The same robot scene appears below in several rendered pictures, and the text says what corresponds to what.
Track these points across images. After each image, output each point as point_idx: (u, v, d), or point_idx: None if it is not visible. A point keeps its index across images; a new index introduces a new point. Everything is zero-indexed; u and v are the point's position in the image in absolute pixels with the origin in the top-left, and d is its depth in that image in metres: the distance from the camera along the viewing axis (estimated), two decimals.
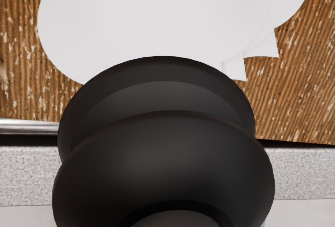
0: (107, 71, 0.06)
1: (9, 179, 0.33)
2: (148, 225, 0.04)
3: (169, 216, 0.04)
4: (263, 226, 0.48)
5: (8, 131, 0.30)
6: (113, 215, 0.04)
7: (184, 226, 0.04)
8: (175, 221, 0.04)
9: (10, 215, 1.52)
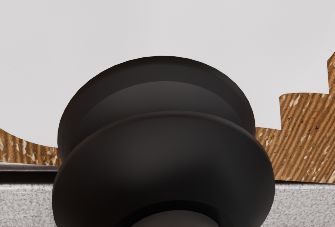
0: (107, 71, 0.06)
1: None
2: (148, 225, 0.04)
3: (169, 216, 0.04)
4: None
5: None
6: (113, 215, 0.04)
7: (184, 226, 0.04)
8: (175, 221, 0.04)
9: None
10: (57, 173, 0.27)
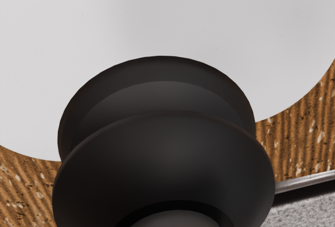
0: (107, 71, 0.06)
1: None
2: (148, 225, 0.04)
3: (169, 216, 0.04)
4: None
5: None
6: (113, 215, 0.04)
7: (184, 226, 0.04)
8: (175, 221, 0.04)
9: None
10: None
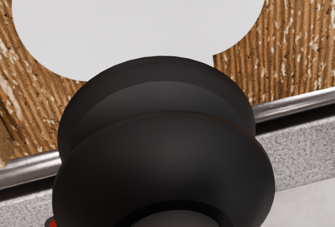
0: (107, 71, 0.06)
1: None
2: (148, 225, 0.04)
3: (169, 216, 0.04)
4: None
5: None
6: (113, 215, 0.04)
7: (184, 226, 0.04)
8: (175, 221, 0.04)
9: None
10: None
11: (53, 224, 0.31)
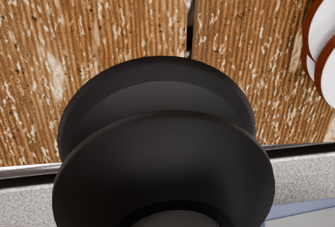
0: (107, 71, 0.06)
1: None
2: (148, 225, 0.04)
3: (169, 216, 0.04)
4: None
5: None
6: (113, 215, 0.04)
7: (184, 226, 0.04)
8: (175, 221, 0.04)
9: None
10: None
11: None
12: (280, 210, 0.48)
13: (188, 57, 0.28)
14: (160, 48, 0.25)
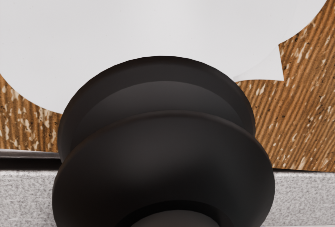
0: (107, 71, 0.06)
1: None
2: (148, 225, 0.04)
3: (169, 216, 0.04)
4: None
5: None
6: (113, 215, 0.04)
7: (184, 226, 0.04)
8: (175, 221, 0.04)
9: None
10: (41, 161, 0.28)
11: None
12: None
13: None
14: None
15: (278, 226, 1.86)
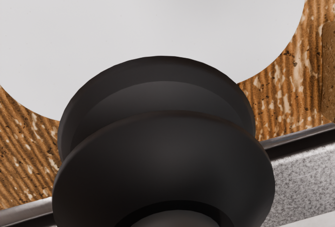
0: (107, 71, 0.06)
1: None
2: (148, 225, 0.04)
3: (169, 216, 0.04)
4: None
5: None
6: (113, 215, 0.04)
7: (184, 226, 0.04)
8: (175, 221, 0.04)
9: None
10: None
11: None
12: None
13: None
14: None
15: None
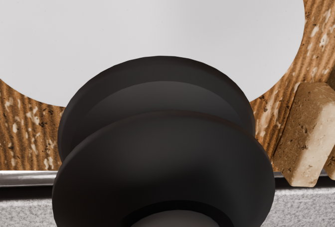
0: (107, 71, 0.06)
1: (273, 225, 0.27)
2: (148, 225, 0.04)
3: (169, 216, 0.04)
4: None
5: None
6: (113, 215, 0.04)
7: (184, 226, 0.04)
8: (175, 221, 0.04)
9: None
10: None
11: None
12: None
13: None
14: None
15: None
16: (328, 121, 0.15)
